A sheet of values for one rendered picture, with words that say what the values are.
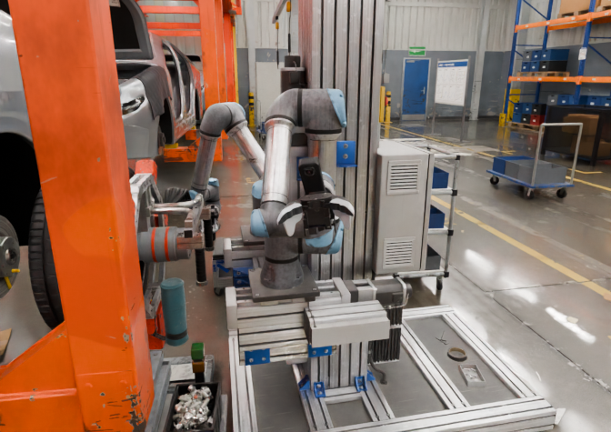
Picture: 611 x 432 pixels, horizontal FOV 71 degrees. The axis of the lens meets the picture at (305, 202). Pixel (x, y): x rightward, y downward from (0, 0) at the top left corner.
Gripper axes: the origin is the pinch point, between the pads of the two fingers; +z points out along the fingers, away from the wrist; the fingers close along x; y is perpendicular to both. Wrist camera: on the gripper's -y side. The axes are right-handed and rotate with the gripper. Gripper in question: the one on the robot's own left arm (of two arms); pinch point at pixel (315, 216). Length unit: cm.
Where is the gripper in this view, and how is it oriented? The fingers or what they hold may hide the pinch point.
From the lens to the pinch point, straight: 84.8
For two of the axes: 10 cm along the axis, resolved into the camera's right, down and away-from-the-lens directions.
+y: 1.4, 9.5, 2.7
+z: -0.5, 2.8, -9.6
